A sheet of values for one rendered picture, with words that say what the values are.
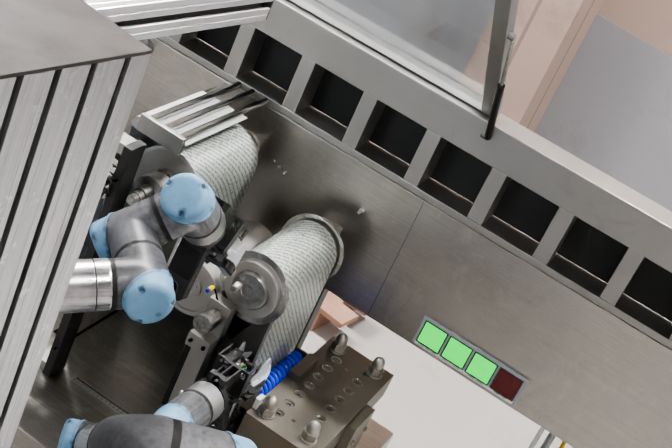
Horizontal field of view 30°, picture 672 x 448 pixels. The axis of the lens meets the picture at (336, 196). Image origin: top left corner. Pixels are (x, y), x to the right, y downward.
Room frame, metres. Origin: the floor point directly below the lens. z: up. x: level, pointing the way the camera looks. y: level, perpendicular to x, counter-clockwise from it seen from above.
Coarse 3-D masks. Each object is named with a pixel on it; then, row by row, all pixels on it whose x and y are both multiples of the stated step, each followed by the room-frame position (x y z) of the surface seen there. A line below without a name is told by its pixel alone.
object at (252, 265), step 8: (240, 264) 2.04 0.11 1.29; (248, 264) 2.04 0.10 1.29; (256, 264) 2.03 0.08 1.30; (256, 272) 2.03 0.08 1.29; (264, 272) 2.03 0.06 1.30; (272, 272) 2.03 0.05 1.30; (232, 280) 2.04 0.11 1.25; (272, 280) 2.02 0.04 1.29; (272, 288) 2.02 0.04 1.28; (232, 296) 2.04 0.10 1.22; (272, 296) 2.02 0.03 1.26; (272, 304) 2.02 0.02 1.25; (240, 312) 2.03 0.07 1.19; (248, 312) 2.03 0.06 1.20; (256, 312) 2.02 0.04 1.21; (264, 312) 2.02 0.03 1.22
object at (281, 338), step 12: (312, 300) 2.22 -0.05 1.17; (300, 312) 2.17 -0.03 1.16; (276, 324) 2.05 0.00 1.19; (288, 324) 2.13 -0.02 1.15; (300, 324) 2.21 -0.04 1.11; (264, 336) 2.03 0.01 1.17; (276, 336) 2.09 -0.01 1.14; (288, 336) 2.17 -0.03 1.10; (264, 348) 2.05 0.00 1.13; (276, 348) 2.12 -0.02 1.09; (288, 348) 2.21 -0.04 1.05; (264, 360) 2.08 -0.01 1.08; (276, 360) 2.16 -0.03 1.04
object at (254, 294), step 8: (248, 272) 2.03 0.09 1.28; (240, 280) 2.03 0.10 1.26; (248, 280) 2.02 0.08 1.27; (256, 280) 2.02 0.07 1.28; (264, 280) 2.03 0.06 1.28; (240, 288) 2.03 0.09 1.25; (248, 288) 2.02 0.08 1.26; (256, 288) 2.02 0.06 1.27; (264, 288) 2.01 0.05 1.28; (240, 296) 2.02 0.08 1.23; (248, 296) 2.02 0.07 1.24; (256, 296) 2.02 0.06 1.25; (264, 296) 2.01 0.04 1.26; (240, 304) 2.02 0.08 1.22; (248, 304) 2.02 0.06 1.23; (256, 304) 2.01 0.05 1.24
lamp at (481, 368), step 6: (474, 360) 2.24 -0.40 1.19; (480, 360) 2.24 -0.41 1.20; (486, 360) 2.23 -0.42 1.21; (474, 366) 2.24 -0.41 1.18; (480, 366) 2.23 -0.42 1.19; (486, 366) 2.23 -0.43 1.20; (492, 366) 2.23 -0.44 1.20; (468, 372) 2.24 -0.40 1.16; (474, 372) 2.24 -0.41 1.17; (480, 372) 2.23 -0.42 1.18; (486, 372) 2.23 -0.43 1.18; (492, 372) 2.23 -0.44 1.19; (480, 378) 2.23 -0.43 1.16; (486, 378) 2.23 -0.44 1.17
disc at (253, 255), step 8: (248, 256) 2.05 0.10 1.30; (256, 256) 2.05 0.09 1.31; (264, 256) 2.04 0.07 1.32; (264, 264) 2.04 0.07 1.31; (272, 264) 2.04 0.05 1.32; (240, 272) 2.05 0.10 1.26; (280, 272) 2.03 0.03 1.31; (224, 280) 2.06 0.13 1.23; (280, 280) 2.03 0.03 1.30; (224, 288) 2.05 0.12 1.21; (280, 288) 2.03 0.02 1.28; (288, 288) 2.03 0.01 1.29; (224, 296) 2.05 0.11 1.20; (280, 296) 2.03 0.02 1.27; (288, 296) 2.02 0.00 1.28; (264, 304) 2.03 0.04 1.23; (280, 304) 2.02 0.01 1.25; (272, 312) 2.03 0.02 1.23; (280, 312) 2.02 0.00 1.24; (248, 320) 2.04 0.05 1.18; (256, 320) 2.03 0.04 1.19; (264, 320) 2.03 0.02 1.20; (272, 320) 2.02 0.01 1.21
